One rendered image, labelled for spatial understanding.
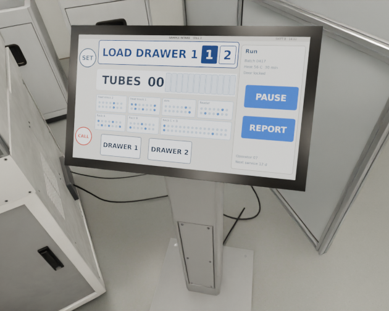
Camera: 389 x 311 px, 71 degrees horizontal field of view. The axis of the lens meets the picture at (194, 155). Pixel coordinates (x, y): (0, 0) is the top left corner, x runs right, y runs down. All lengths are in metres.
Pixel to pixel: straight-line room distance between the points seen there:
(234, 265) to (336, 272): 0.50
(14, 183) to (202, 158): 0.53
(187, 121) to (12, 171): 0.50
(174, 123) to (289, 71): 0.24
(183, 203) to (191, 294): 0.68
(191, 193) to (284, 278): 0.88
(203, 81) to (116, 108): 0.20
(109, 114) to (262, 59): 0.33
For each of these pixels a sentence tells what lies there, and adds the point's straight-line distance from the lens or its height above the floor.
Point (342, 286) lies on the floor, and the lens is 1.60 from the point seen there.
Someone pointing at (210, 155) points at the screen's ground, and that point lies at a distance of 0.55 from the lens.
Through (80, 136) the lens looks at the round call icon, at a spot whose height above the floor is 1.02.
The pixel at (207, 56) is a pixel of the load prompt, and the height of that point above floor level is 1.15.
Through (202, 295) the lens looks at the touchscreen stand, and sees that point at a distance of 1.43.
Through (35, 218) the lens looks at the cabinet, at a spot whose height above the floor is 0.69.
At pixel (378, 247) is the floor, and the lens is 1.79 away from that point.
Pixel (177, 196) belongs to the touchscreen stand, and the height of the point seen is 0.75.
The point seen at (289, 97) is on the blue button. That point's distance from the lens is 0.56.
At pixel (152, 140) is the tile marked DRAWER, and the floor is 1.02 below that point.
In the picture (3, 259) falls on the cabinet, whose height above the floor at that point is 0.57.
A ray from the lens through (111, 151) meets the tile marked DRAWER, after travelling 0.62.
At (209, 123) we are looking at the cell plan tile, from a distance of 0.55.
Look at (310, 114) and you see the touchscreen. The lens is 0.56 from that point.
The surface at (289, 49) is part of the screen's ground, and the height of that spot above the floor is 1.17.
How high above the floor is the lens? 1.38
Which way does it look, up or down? 43 degrees down
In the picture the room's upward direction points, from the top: 5 degrees counter-clockwise
